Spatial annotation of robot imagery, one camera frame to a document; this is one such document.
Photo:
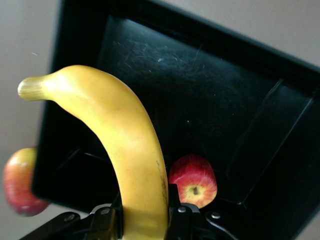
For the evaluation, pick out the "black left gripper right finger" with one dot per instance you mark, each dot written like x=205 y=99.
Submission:
x=185 y=225

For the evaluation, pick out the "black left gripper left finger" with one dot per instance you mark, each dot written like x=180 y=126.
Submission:
x=100 y=225

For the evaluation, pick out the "red apple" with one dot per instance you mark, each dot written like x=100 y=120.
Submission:
x=195 y=175

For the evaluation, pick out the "yellow banana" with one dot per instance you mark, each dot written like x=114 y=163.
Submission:
x=120 y=125

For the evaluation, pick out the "black plastic box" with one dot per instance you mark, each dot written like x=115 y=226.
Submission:
x=200 y=100

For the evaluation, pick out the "red yellow mango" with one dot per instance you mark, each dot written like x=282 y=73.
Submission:
x=17 y=182

